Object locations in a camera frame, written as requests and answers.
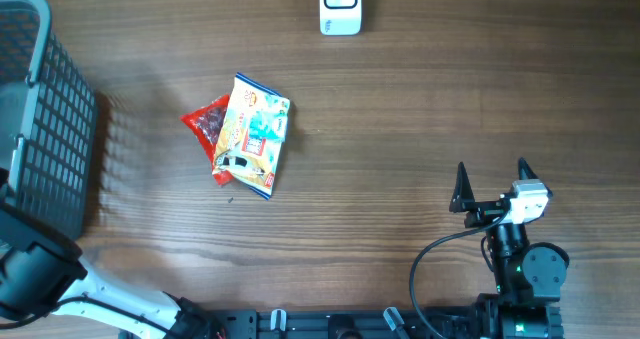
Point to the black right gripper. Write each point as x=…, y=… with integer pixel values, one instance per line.
x=463, y=200

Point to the green tissue pack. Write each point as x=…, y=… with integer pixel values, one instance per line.
x=269, y=125

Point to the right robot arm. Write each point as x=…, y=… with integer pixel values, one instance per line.
x=528, y=276

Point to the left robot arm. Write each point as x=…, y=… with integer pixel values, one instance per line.
x=44, y=273

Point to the white barcode scanner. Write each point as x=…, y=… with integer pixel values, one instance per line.
x=340, y=17

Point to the yellow wet wipes pack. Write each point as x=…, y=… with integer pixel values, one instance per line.
x=251, y=161

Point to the red candy bag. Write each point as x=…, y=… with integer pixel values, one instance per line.
x=206, y=124

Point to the grey plastic basket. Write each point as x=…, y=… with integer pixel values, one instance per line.
x=48, y=120

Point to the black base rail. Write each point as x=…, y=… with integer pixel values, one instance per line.
x=455, y=322

